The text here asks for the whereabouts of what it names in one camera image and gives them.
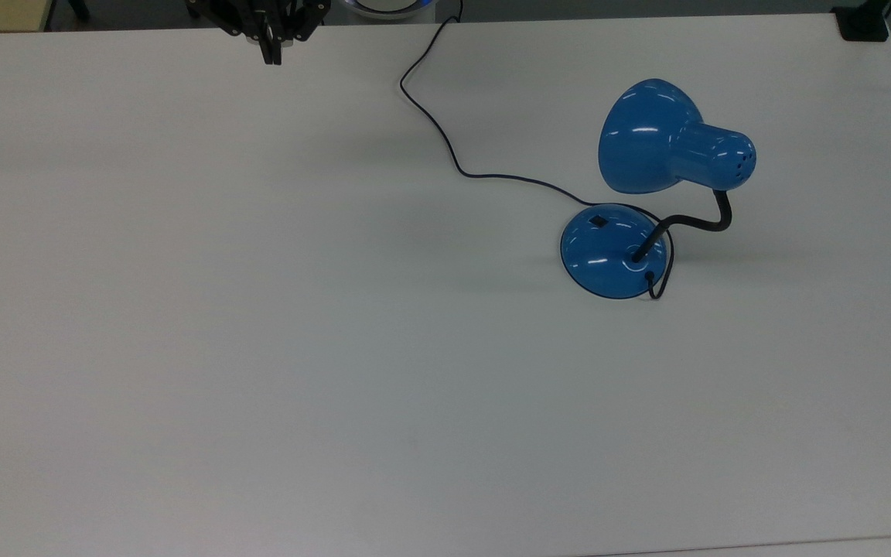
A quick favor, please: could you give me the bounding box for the white adjoining table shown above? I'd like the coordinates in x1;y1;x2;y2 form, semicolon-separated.
589;533;891;557

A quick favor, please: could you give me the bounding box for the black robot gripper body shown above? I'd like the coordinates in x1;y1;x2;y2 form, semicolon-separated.
186;0;331;44

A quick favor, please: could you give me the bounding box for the blue gooseneck desk lamp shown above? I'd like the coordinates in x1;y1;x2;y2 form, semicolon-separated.
559;78;758;301

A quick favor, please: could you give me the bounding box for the black table clamp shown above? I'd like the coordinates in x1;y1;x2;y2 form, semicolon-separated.
831;0;891;43

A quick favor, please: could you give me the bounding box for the black lamp power cable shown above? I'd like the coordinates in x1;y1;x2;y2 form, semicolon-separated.
400;0;675;301

